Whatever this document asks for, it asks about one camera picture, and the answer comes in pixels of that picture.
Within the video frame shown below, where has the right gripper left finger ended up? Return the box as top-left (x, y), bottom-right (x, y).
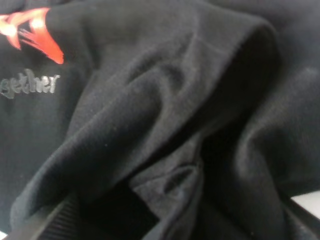
top-left (5, 194), bottom-right (81, 240)

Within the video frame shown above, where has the black printed t-shirt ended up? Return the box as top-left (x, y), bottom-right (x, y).
top-left (0, 0), bottom-right (320, 240)

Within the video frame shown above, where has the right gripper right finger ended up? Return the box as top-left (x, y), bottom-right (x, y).
top-left (286, 199), bottom-right (320, 240)

